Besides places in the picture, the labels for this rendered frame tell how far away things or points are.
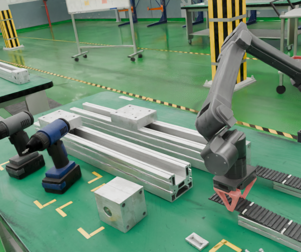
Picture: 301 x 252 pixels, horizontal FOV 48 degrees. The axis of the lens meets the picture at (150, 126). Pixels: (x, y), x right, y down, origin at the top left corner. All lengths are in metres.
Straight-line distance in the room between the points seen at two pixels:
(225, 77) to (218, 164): 0.28
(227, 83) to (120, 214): 0.44
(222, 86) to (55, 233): 0.59
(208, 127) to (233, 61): 0.28
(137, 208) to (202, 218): 0.17
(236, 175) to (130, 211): 0.29
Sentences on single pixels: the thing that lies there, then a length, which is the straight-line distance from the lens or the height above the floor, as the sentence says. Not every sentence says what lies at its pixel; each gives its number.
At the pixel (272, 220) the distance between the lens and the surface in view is 0.88.
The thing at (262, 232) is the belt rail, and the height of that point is 0.79.
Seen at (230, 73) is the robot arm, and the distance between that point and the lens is 0.96.
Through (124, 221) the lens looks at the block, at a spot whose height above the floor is 0.82.
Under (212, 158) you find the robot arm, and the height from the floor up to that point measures 1.01.
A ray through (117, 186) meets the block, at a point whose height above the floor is 0.87.
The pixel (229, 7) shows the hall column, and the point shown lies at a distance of 4.17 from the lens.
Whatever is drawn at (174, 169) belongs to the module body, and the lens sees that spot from 1.04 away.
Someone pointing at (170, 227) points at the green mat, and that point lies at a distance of 0.92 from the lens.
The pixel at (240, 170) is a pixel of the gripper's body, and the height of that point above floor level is 0.94.
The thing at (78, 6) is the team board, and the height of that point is 1.07.
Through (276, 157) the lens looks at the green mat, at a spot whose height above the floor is 0.78.
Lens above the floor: 1.38
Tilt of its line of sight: 23 degrees down
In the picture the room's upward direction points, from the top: 8 degrees counter-clockwise
